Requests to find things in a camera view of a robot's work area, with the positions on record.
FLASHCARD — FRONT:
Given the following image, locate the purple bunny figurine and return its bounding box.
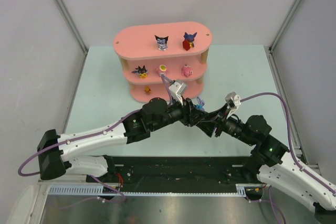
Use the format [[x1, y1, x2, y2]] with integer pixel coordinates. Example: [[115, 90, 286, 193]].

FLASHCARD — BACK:
[[196, 97, 205, 111]]

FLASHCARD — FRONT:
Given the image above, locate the pink bear figurine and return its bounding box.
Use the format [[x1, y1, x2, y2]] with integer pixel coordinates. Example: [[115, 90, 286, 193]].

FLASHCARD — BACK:
[[181, 64, 193, 78]]

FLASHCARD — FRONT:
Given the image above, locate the yellow mouse dragon-costume figurine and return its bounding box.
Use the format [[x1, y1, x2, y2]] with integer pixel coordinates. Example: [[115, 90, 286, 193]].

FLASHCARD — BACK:
[[132, 65, 148, 79]]

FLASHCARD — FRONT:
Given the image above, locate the yellow mouse navy-hood figurine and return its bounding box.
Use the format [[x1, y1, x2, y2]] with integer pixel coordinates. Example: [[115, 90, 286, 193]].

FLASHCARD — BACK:
[[182, 32, 197, 51]]

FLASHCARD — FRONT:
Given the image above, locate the black purple-bow imp figurine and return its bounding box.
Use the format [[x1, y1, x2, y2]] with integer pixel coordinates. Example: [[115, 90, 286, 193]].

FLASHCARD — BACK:
[[155, 35, 169, 51]]

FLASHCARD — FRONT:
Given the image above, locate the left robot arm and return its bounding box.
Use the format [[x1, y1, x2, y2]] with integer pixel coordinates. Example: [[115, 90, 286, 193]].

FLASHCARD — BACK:
[[37, 98, 207, 180]]

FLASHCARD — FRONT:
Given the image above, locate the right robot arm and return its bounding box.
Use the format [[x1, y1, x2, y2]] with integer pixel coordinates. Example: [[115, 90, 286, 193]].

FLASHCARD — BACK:
[[197, 105, 335, 223]]

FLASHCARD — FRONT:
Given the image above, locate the pink three-tier shelf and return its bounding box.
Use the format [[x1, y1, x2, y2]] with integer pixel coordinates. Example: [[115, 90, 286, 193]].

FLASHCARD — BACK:
[[113, 22, 213, 103]]

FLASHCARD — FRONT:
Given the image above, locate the yellow bear figurine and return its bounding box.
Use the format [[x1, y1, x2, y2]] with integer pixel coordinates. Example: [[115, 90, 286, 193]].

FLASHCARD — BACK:
[[144, 86, 151, 95]]

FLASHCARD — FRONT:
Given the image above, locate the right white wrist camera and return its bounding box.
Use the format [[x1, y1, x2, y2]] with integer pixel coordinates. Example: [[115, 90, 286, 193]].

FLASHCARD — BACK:
[[225, 92, 241, 119]]

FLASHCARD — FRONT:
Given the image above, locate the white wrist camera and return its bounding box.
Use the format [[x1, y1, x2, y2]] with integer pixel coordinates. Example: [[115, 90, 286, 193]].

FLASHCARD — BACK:
[[169, 80, 187, 105], [225, 92, 241, 119]]

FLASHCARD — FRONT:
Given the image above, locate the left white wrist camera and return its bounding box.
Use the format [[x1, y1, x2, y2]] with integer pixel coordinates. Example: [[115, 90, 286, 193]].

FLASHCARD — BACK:
[[169, 80, 187, 105]]

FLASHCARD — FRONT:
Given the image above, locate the grey slotted cable duct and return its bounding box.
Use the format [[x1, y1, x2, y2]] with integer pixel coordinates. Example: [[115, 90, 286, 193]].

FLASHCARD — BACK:
[[48, 184, 263, 197]]

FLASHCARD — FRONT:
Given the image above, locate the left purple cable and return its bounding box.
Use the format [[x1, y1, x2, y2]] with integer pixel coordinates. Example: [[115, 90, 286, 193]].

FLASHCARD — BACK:
[[17, 73, 175, 204]]

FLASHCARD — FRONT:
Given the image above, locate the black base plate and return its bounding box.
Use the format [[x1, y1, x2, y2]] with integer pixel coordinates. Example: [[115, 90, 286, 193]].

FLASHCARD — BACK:
[[98, 155, 260, 186]]

